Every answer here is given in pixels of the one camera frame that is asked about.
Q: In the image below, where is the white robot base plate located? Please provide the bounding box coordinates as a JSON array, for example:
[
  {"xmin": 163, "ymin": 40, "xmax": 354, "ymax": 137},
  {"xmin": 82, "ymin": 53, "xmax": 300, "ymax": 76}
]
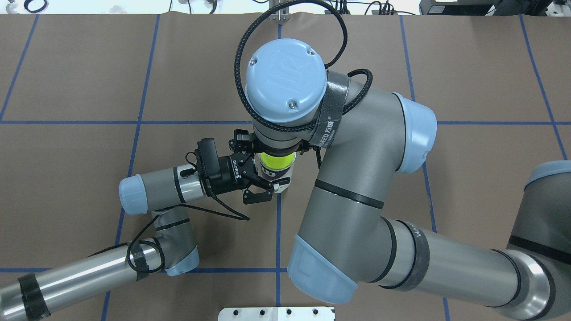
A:
[{"xmin": 218, "ymin": 306, "xmax": 336, "ymax": 321}]

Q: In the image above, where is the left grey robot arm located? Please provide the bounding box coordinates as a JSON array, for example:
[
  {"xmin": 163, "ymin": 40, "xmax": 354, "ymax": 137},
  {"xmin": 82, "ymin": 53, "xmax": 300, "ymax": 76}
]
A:
[{"xmin": 1, "ymin": 129, "xmax": 280, "ymax": 321}]

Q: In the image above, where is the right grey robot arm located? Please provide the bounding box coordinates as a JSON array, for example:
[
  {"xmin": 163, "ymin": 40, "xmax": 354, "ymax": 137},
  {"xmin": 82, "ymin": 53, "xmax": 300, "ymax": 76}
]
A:
[{"xmin": 234, "ymin": 0, "xmax": 570, "ymax": 321}]

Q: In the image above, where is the aluminium frame post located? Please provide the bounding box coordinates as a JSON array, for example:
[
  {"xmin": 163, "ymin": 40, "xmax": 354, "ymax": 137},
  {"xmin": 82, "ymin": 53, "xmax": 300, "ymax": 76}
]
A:
[{"xmin": 268, "ymin": 0, "xmax": 291, "ymax": 24}]

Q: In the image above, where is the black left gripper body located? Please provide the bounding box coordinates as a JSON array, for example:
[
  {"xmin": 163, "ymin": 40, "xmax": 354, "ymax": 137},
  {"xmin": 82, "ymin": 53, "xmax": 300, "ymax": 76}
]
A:
[{"xmin": 207, "ymin": 154, "xmax": 263, "ymax": 195}]

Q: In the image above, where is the clear tennis ball can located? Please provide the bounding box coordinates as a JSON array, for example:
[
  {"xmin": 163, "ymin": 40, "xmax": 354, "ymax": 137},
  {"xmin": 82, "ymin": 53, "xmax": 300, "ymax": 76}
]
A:
[{"xmin": 259, "ymin": 159, "xmax": 294, "ymax": 193}]

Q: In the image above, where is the yellow tennis ball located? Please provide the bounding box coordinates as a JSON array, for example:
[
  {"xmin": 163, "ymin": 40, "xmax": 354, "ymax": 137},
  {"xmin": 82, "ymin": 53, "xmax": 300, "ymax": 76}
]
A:
[{"xmin": 259, "ymin": 152, "xmax": 296, "ymax": 171}]

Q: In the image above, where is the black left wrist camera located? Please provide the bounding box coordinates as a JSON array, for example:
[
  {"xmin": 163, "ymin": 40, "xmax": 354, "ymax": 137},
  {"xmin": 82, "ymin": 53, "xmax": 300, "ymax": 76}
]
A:
[{"xmin": 196, "ymin": 138, "xmax": 222, "ymax": 181}]

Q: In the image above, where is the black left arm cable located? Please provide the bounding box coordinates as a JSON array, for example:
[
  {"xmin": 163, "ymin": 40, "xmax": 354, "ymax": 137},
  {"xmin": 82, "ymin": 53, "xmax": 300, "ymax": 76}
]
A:
[{"xmin": 126, "ymin": 152, "xmax": 250, "ymax": 273}]

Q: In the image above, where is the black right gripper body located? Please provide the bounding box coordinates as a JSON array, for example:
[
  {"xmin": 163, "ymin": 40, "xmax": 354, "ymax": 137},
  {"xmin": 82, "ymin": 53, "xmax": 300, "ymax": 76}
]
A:
[{"xmin": 234, "ymin": 129, "xmax": 319, "ymax": 157}]

